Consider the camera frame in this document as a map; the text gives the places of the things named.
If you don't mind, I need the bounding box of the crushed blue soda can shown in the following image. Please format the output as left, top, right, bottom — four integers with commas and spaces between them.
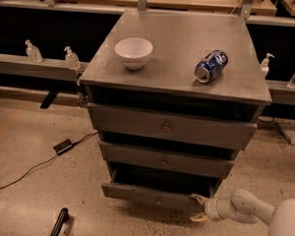
195, 50, 228, 84

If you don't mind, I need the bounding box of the black power adapter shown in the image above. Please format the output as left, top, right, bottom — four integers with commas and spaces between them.
53, 139, 73, 155

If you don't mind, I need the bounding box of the white pump bottle right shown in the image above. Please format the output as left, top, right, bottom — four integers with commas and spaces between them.
261, 53, 274, 77

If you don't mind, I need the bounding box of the white ceramic bowl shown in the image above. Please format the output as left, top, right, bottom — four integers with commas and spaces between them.
114, 37, 153, 70

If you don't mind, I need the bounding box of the grey top drawer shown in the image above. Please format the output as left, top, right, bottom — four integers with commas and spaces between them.
88, 103, 257, 150

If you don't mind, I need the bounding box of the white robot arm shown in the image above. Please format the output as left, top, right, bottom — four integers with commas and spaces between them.
191, 189, 295, 236

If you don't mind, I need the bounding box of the grey drawer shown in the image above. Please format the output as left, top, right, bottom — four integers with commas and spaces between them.
98, 142, 234, 179
101, 162, 220, 212
88, 103, 257, 150

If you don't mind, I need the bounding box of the black power cable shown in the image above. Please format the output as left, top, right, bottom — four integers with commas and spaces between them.
0, 131, 99, 195

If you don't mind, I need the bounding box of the clear pump bottle far left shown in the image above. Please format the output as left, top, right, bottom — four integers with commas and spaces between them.
25, 39, 42, 63

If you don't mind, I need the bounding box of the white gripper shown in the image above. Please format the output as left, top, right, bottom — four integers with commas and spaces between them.
190, 194, 234, 222

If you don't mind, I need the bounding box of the grey metal shelf rail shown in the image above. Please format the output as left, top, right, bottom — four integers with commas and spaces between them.
0, 54, 77, 81

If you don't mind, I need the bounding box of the grey block on floor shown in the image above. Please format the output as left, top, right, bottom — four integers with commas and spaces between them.
278, 123, 295, 145

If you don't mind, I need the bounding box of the clear pump bottle near cabinet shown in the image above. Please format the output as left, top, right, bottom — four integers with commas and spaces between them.
64, 46, 81, 70

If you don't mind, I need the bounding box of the grey middle drawer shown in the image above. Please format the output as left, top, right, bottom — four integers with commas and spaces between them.
98, 142, 234, 179

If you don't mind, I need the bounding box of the grey wooden drawer cabinet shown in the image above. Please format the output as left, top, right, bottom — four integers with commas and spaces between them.
79, 9, 273, 195

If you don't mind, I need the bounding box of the black cylindrical handle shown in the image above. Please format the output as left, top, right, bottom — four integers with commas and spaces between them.
50, 207, 69, 236

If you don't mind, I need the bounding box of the grey bottom drawer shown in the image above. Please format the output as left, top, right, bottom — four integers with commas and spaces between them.
101, 162, 220, 212

